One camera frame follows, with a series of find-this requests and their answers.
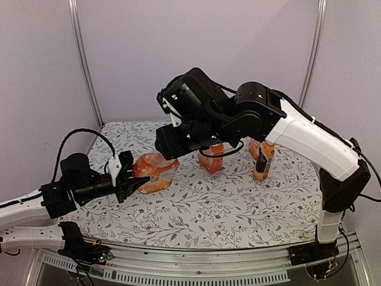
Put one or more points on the orange bottle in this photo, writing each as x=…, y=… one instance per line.
x=254, y=147
x=212, y=164
x=160, y=171

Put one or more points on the aluminium frame post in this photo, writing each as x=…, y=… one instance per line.
x=83, y=61
x=317, y=36

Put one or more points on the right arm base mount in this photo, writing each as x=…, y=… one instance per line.
x=311, y=252

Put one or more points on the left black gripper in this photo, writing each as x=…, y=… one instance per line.
x=125, y=187

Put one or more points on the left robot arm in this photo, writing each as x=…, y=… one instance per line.
x=78, y=185

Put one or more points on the right aluminium frame post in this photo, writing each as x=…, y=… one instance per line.
x=317, y=36

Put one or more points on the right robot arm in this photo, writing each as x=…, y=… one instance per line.
x=204, y=113

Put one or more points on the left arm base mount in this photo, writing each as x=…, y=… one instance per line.
x=78, y=250

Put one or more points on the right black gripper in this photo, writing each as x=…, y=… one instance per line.
x=168, y=146

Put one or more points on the left aluminium frame post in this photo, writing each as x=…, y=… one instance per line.
x=83, y=61

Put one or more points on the floral table mat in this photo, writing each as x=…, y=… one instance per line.
x=283, y=209

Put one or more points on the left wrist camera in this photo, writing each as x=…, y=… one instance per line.
x=121, y=164

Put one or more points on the dark label tea bottle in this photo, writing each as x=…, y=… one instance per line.
x=262, y=165

